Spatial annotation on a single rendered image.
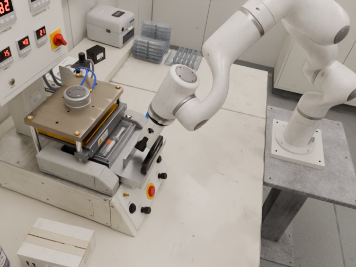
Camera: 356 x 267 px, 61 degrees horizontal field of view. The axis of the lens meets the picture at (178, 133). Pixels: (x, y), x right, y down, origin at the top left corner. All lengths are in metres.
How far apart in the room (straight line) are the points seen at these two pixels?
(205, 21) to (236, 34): 2.65
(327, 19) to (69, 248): 0.93
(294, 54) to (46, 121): 2.49
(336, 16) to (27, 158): 0.98
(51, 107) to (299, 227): 1.75
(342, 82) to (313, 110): 0.17
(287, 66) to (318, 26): 2.23
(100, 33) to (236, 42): 1.29
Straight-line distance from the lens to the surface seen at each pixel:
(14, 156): 1.12
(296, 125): 1.42
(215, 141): 1.43
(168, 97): 0.78
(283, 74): 3.15
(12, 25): 0.92
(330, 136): 1.72
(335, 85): 1.25
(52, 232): 1.03
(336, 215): 2.44
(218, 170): 1.31
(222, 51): 0.78
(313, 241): 2.23
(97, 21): 1.96
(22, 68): 0.97
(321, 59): 1.11
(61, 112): 0.96
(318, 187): 1.43
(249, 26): 0.79
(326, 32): 0.91
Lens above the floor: 1.71
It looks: 42 degrees down
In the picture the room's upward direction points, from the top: 9 degrees clockwise
